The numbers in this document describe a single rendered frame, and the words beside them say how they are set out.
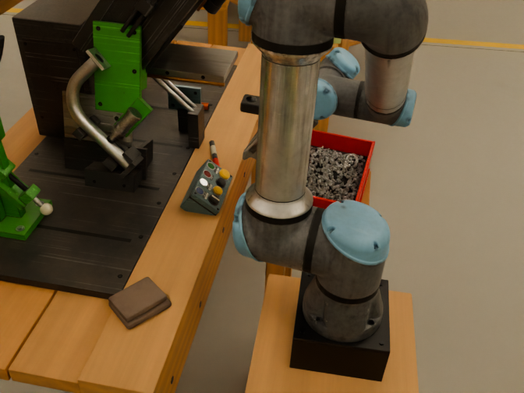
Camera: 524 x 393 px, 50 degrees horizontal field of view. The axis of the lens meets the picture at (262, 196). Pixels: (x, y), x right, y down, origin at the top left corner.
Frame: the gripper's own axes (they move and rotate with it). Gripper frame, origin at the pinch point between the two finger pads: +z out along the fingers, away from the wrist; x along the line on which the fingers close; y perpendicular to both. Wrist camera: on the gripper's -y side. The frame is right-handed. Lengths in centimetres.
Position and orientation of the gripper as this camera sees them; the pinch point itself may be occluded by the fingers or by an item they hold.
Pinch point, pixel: (244, 153)
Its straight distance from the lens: 139.2
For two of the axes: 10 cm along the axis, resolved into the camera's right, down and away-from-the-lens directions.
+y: 7.8, 5.7, 2.6
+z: -5.9, 5.6, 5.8
